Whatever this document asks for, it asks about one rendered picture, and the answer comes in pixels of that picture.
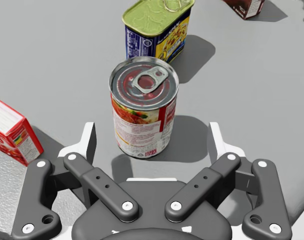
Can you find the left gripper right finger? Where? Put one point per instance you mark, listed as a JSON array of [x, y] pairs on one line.
[[269, 195]]

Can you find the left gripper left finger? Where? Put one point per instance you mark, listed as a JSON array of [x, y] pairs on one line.
[[37, 195]]

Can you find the red and white can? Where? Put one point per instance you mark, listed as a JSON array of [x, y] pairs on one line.
[[141, 120]]

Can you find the green and blue rectangular can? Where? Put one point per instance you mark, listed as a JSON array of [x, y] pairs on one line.
[[151, 27]]

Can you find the red and white carton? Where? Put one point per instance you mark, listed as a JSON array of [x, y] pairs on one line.
[[14, 135]]

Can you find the brown and red carton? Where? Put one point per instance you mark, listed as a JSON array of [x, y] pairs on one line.
[[246, 7]]

